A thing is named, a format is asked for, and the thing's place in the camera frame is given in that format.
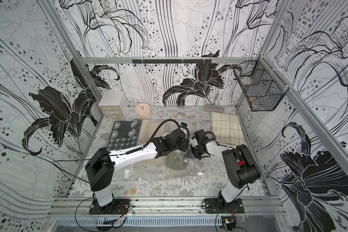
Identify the cream checked cloth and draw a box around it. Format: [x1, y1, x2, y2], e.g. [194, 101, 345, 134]
[211, 112, 246, 146]

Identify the clear plastic vacuum bag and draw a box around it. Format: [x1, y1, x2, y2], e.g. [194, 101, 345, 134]
[113, 119, 202, 181]

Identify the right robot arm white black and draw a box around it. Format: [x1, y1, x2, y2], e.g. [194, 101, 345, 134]
[190, 130, 262, 206]

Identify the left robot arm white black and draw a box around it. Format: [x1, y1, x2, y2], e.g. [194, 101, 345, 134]
[85, 129, 189, 207]

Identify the beige fluffy scarf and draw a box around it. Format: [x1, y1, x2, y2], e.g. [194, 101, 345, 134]
[137, 119, 162, 145]

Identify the black white patterned scarf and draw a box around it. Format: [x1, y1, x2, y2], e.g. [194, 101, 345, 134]
[106, 119, 142, 151]

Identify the green knitted cloth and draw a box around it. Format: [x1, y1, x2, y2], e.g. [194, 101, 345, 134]
[165, 151, 189, 171]

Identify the grey flat sponge block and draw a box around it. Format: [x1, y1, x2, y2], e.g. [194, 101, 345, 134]
[205, 104, 225, 113]

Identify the peach round alarm clock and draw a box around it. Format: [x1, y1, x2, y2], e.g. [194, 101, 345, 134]
[135, 103, 151, 119]

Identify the white mini drawer unit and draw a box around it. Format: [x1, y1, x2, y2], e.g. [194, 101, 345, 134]
[98, 91, 129, 119]

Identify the black coiled cable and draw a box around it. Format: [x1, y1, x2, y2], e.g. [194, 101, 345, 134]
[142, 118, 190, 148]

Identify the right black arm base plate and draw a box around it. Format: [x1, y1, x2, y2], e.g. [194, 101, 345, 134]
[201, 198, 245, 214]

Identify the black wire wall basket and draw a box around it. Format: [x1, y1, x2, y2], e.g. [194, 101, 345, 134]
[233, 58, 286, 112]

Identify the white cable duct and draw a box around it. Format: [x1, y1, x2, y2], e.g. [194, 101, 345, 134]
[56, 216, 222, 227]

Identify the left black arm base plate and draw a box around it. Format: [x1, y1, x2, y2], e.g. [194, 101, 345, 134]
[89, 198, 131, 215]

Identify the black wall rail strip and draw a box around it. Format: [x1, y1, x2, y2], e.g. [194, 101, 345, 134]
[131, 59, 213, 64]

